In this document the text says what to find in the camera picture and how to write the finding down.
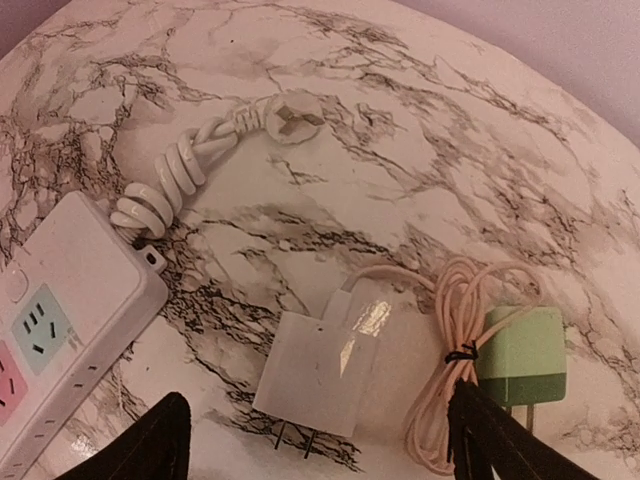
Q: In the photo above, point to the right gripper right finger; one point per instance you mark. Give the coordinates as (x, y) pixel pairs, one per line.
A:
(487, 443)

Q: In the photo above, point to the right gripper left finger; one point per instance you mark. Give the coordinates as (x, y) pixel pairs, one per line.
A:
(156, 446)

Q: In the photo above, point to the green plug adapter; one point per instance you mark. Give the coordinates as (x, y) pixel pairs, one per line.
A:
(525, 363)

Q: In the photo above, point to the white usb charger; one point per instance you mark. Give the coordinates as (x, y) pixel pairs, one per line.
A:
(317, 369)

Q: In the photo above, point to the white pastel power strip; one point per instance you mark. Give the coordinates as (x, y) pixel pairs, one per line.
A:
(73, 298)

